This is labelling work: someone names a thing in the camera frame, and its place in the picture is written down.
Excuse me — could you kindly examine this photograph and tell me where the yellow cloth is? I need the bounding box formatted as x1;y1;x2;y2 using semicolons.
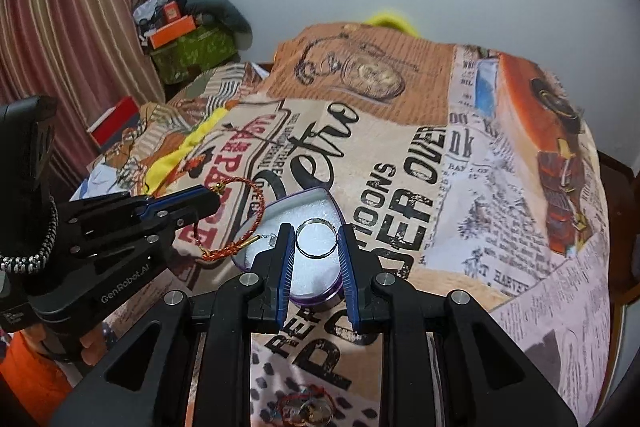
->
144;107;232;198

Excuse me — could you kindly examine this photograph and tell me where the thin red cord bracelet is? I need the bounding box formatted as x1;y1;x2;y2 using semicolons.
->
276;384;327;423

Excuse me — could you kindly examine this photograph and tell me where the purple heart-shaped jewelry box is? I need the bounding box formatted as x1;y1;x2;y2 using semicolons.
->
230;186;352;308

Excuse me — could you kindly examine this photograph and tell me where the red and white box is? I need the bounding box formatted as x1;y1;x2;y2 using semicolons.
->
87;95;142;146

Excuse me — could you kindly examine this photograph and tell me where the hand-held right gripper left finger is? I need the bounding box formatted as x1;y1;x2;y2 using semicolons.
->
50;223;296;427

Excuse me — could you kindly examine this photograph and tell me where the person's left hand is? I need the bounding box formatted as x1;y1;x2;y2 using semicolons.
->
75;323;109;361

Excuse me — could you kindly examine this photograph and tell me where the orange box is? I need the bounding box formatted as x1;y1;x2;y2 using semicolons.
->
149;14;197;49

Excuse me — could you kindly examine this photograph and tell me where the printed blanket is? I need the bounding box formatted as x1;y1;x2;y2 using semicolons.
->
70;22;612;427

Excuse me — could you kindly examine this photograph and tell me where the person's left forearm orange sleeve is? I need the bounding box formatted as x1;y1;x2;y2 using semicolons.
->
0;332;74;414

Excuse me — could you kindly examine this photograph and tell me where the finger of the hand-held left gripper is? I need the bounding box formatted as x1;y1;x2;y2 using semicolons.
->
57;185;222;234
69;213;202;269

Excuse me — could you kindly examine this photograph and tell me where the striped curtain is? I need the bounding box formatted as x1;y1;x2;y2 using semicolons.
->
0;0;168;192

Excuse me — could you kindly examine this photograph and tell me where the silver ring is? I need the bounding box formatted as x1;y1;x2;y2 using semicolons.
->
294;216;337;259

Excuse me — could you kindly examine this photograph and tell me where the green patterned box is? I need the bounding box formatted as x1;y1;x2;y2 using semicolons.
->
149;27;237;86

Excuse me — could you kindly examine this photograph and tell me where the silver bangle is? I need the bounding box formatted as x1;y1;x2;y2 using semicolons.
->
299;397;336;426

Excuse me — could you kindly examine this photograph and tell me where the red cord bracelet gold clasp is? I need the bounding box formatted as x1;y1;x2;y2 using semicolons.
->
196;176;264;263

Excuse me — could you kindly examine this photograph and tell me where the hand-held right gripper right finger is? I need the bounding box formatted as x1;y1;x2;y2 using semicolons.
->
336;223;579;427

